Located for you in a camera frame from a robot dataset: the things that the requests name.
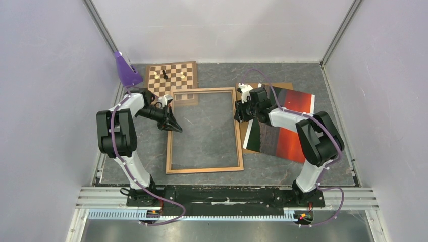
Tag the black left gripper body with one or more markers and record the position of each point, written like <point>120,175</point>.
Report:
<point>156,114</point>

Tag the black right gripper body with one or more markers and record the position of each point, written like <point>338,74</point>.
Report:
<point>247,111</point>

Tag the red sunset photo print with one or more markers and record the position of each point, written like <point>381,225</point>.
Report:
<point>280,142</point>

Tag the wooden picture frame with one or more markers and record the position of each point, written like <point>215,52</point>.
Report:
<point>204,170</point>

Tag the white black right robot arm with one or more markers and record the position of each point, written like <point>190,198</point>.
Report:
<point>282,123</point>

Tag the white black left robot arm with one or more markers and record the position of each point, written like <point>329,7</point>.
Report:
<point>117,138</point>

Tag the brown cardboard backing board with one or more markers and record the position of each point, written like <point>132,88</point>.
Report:
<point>244,126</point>

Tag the wooden chessboard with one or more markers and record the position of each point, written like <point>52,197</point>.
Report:
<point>160,87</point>

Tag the black chess piece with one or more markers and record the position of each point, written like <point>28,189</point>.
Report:
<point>165,76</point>

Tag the purple wedge stand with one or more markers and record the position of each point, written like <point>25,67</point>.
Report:
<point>128,74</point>

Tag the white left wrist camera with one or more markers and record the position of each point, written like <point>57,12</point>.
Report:
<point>165,100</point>

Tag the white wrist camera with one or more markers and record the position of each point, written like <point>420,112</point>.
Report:
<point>165,100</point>
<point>244,89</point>

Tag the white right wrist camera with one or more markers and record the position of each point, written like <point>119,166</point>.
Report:
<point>244,89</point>

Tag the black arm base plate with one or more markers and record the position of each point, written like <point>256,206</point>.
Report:
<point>173,195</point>

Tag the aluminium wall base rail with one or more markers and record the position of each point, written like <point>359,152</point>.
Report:
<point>104,151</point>

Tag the slotted cable duct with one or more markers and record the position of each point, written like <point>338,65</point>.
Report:
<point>152,215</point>

